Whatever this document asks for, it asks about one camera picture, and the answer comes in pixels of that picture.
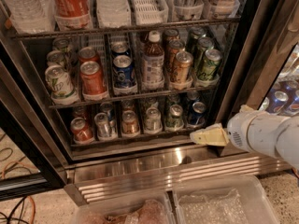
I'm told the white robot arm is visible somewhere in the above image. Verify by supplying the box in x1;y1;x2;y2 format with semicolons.
190;105;299;169

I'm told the front blue soda can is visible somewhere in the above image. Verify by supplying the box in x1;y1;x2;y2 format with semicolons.
113;55;135;89

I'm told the blue can behind right door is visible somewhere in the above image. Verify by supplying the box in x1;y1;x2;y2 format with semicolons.
266;91;289;114

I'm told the stainless steel fridge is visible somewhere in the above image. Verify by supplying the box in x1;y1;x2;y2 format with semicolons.
0;0;299;205

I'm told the middle white green soda can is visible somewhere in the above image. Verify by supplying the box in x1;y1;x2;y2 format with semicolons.
47;50;67;68

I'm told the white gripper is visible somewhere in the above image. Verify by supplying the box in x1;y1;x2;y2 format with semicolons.
190;105;290;158

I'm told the rear blue soda can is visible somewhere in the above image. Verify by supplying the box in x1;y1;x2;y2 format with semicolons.
111;41;131;57

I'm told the rear white green soda can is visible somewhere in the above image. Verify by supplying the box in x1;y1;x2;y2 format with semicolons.
52;37;77;63

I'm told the red cola bottle top shelf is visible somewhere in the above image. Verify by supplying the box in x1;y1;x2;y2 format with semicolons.
49;0;92;19

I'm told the rear gold soda can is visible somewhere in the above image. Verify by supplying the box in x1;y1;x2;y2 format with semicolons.
162;29;179;48

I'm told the empty white plastic glide tray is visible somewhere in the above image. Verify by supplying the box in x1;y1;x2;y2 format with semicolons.
131;0;168;25

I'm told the bottom shelf red can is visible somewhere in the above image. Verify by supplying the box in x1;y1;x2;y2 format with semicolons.
70;118;93;142

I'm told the bottom shelf white can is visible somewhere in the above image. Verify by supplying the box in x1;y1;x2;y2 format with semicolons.
145;107;161;132

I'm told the middle gold soda can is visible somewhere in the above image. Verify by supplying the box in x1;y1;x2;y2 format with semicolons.
165;39;185;74

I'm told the orange cable on floor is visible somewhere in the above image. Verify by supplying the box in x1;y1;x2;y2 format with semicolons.
0;160;39;224

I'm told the clear plastic bin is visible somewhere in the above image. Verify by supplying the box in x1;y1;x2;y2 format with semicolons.
172;175;280;224
69;190;176;224

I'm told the left clear plastic bin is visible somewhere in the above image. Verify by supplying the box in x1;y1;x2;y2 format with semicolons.
69;190;176;224

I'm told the bottom shelf green can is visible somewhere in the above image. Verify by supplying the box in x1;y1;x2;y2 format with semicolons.
165;105;183;129

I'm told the right clear plastic bin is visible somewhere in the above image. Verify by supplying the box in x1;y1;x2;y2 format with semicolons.
172;175;280;224

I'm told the black cable on floor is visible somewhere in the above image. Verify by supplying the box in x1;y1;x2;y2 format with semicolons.
0;195;29;224

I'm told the bottom shelf silver can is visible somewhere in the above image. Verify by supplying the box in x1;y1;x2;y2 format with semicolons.
94;112;112;137

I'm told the brown tea bottle white cap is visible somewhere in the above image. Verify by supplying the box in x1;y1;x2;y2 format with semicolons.
142;30;164;83

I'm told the front white green soda can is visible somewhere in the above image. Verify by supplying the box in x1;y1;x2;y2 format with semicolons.
45;64;75;99

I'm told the front gold soda can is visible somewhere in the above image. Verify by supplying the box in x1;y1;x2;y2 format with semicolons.
170;50;193;83

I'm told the white green soda can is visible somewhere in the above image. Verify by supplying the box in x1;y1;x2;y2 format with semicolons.
52;37;77;63
47;50;67;68
45;64;75;99

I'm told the bottom shelf gold can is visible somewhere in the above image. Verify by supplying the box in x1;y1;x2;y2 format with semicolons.
121;110;139;134

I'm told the blue soda can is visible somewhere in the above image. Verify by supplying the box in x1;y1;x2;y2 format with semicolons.
113;55;135;89
111;41;131;57

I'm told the front orange-red soda can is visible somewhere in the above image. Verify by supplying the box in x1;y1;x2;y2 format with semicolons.
80;61;107;95

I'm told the orange-red soda can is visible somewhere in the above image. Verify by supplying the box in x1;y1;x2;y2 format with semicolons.
78;47;101;63
80;61;107;95

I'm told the clear water bottle top shelf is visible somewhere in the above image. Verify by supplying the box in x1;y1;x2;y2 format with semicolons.
4;0;55;34

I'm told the rear orange-red soda can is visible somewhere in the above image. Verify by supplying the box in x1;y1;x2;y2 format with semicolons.
78;47;101;63

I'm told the gold soda can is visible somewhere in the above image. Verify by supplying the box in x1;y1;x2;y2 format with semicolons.
165;39;185;74
170;50;193;83
162;29;179;48

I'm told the bottom shelf blue can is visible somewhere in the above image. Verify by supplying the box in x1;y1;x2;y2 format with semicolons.
187;102;206;125

